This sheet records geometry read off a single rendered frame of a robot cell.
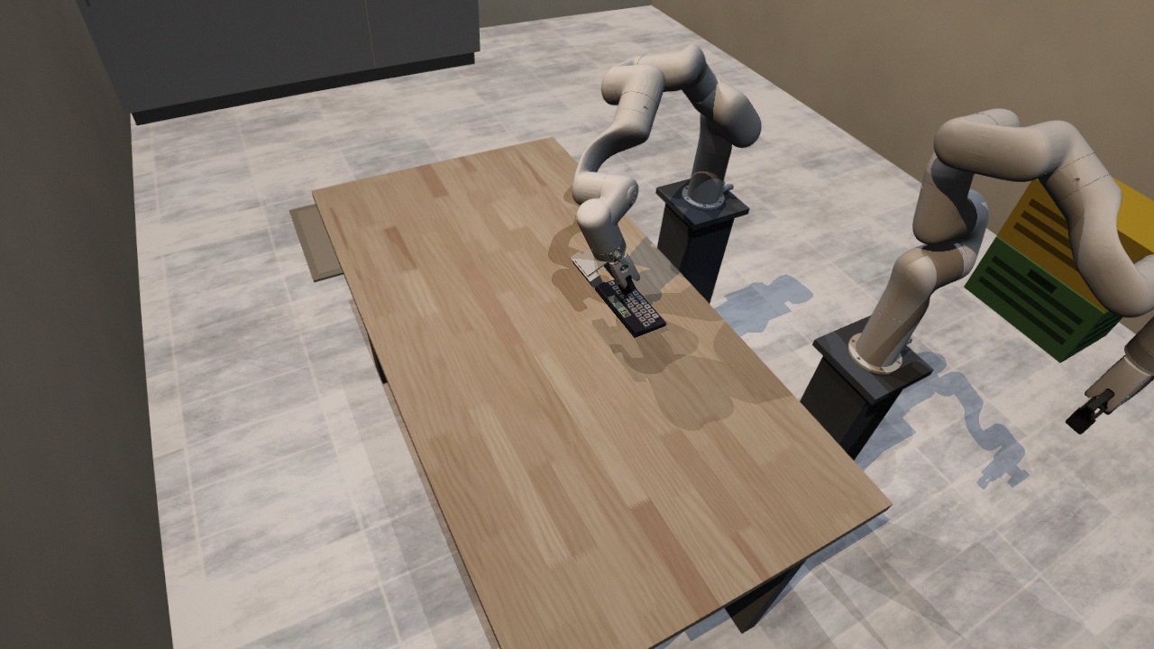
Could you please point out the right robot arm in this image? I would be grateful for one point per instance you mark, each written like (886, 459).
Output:
(640, 82)

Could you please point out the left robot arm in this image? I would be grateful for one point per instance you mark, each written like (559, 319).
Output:
(1076, 180)

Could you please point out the dark grey keyboard case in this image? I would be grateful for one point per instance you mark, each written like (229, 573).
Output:
(635, 313)

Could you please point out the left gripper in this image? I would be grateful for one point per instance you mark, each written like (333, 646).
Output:
(1121, 382)

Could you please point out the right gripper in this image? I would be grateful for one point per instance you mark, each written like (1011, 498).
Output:
(623, 272)

